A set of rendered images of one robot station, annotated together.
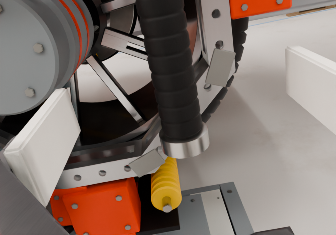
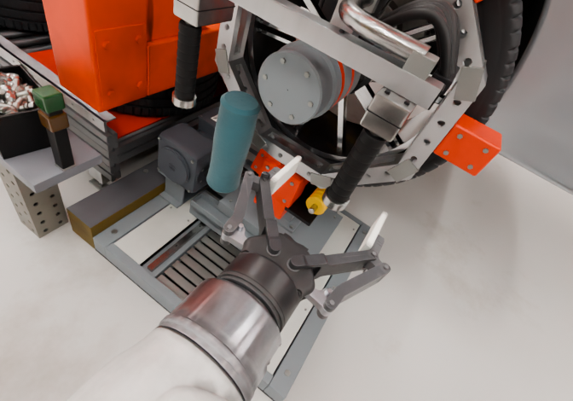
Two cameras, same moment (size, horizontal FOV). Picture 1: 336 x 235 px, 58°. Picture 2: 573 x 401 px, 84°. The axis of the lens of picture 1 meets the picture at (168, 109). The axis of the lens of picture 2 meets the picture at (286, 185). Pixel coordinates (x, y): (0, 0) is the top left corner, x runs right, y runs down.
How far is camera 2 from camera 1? 27 cm
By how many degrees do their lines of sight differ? 22
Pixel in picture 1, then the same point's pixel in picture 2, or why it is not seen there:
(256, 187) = (385, 246)
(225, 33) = (422, 156)
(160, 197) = (312, 201)
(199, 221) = (326, 231)
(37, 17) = (321, 91)
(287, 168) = (420, 255)
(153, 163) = (323, 183)
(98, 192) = not seen: hidden behind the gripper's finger
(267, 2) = (462, 161)
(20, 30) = (309, 90)
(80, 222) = not seen: hidden behind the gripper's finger
